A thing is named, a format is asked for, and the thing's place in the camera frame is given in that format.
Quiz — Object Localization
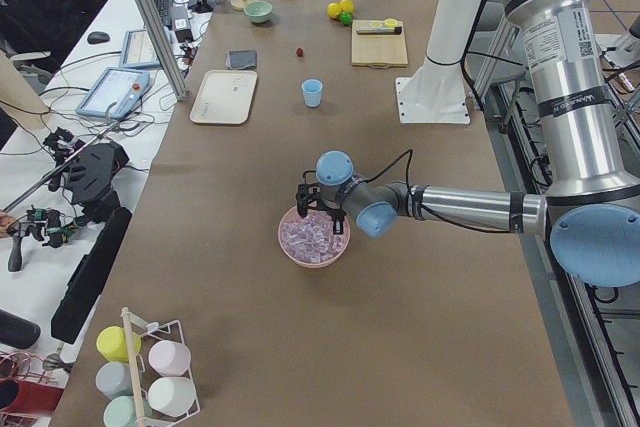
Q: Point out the grey cup in rack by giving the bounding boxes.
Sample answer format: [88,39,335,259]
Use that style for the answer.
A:
[95,362,133,400]

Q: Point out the black computer mouse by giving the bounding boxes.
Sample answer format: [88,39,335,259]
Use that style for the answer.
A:
[87,31,110,45]

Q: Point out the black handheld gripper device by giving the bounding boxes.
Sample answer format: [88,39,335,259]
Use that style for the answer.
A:
[7,128,129,272]

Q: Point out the wooden cutting board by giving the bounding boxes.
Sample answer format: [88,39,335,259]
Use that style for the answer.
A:
[351,19,409,68]

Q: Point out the yellow lemon upper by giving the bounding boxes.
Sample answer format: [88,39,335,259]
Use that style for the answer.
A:
[339,0,355,14]

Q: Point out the pink bowl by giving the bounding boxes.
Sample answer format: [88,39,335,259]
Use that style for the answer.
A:
[277,204,352,269]

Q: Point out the mint cup in rack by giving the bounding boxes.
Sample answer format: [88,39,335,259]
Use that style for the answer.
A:
[103,396,137,427]

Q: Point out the blue teach pendant near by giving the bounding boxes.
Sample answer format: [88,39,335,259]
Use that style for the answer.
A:
[75,67,150,121]

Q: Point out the clear ice cubes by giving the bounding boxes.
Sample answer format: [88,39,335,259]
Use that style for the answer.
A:
[280,214,349,265]

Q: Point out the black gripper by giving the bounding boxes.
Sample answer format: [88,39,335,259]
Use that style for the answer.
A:
[295,183,346,234]

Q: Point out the yellow cup in rack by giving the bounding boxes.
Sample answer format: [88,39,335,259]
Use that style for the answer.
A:
[96,326,129,363]

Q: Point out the white wire cup rack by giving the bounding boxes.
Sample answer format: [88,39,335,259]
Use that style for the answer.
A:
[112,310,201,426]

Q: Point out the aluminium frame post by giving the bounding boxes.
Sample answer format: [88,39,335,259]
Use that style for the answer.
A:
[134,0,187,101]

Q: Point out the green lime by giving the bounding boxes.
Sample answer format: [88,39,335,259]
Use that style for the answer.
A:
[339,12,353,26]

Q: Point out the light blue cup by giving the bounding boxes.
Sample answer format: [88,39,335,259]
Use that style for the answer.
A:
[301,79,323,108]

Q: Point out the black long bar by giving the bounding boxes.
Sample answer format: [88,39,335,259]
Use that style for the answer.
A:
[50,207,132,344]

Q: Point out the yellow lemon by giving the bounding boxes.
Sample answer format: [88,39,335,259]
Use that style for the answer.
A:
[326,2,342,19]
[339,0,355,14]

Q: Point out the blue teach pendant far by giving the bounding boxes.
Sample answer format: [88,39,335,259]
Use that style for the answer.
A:
[119,29,161,69]

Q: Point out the seated person in black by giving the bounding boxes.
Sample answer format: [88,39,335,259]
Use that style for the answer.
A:
[1,0,107,73]

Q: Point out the grey folded cloth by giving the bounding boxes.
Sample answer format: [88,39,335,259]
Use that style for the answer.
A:
[226,49,257,70]

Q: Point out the pink cup in rack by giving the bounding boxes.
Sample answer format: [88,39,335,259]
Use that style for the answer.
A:
[148,340,192,376]

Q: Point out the yellow lemon lower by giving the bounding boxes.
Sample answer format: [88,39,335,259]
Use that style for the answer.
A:
[326,2,342,19]

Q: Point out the mint green bowl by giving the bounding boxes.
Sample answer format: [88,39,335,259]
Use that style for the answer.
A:
[243,0,273,25]

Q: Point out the white cup in rack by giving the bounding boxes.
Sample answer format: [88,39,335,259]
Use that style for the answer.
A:
[147,377,196,417]

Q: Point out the steel muddler black cap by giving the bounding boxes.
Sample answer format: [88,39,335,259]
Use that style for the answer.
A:
[356,26,403,36]

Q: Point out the cream serving tray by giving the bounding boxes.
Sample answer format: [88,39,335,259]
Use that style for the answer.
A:
[190,70,258,125]

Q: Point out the blue teach pendant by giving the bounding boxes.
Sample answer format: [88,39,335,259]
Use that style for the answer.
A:
[75,67,150,121]
[119,29,161,69]

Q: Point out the black keyboard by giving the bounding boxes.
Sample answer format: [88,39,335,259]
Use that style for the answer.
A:
[153,0,173,28]

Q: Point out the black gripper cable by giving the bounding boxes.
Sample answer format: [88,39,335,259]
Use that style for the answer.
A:
[301,148,414,193]

